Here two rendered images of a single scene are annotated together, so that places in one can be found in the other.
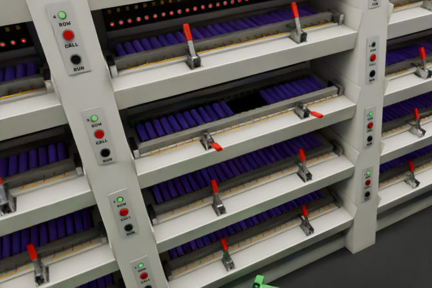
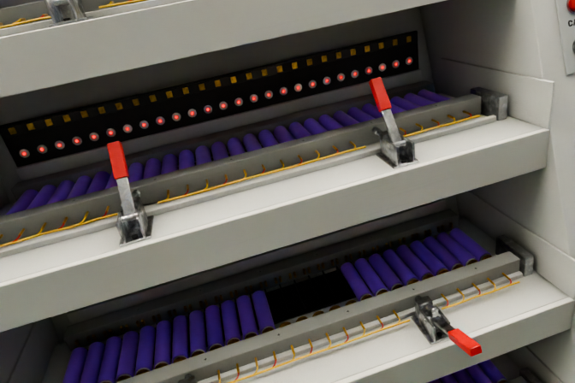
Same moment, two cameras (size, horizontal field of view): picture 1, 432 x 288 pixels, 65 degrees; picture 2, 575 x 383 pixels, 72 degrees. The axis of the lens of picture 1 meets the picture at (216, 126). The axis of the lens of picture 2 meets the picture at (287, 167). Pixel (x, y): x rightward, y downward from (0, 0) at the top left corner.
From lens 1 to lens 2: 0.44 m
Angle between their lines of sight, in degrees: 18
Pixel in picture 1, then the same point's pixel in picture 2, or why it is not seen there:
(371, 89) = not seen: outside the picture
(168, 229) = not seen: outside the picture
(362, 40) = (563, 148)
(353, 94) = (563, 274)
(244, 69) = (260, 235)
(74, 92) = not seen: outside the picture
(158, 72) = (50, 255)
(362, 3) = (548, 65)
